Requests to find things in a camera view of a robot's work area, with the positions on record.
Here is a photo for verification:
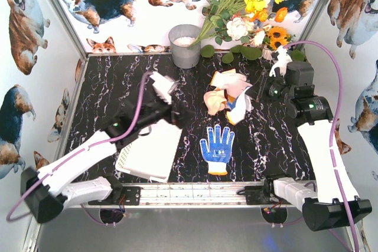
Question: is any blue dotted white glove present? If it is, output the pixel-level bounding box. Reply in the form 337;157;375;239
226;87;253;125
200;125;235;176

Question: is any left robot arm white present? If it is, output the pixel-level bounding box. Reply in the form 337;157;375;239
21;100;194;224

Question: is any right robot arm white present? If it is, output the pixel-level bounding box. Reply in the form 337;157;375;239
248;61;372;231

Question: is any white storage basket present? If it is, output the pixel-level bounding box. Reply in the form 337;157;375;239
115;119;182;183

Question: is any small white flower pot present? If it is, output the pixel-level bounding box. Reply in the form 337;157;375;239
262;48;273;60

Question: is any white glove orange cuff top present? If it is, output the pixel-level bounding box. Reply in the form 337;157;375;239
210;69;252;98

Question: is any cream inside-out glove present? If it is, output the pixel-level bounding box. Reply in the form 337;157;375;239
204;90;227;116

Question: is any grey metal bucket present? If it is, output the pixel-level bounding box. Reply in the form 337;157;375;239
168;24;201;69

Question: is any artificial flower bouquet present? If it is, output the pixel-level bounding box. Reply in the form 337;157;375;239
189;0;294;51

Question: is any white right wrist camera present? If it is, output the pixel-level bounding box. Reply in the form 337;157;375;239
269;45;292;77

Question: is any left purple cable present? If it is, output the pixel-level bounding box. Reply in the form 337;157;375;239
6;71;156;222

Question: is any purple cable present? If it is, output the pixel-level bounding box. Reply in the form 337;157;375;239
283;41;361;252
6;71;156;222

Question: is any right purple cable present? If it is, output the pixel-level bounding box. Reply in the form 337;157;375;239
283;41;361;252

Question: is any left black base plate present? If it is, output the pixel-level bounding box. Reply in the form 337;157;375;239
88;186;141;206

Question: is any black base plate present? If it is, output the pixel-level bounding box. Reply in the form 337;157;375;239
88;186;141;206
236;185;289;205

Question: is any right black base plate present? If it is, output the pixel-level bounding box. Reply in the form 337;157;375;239
236;185;289;205

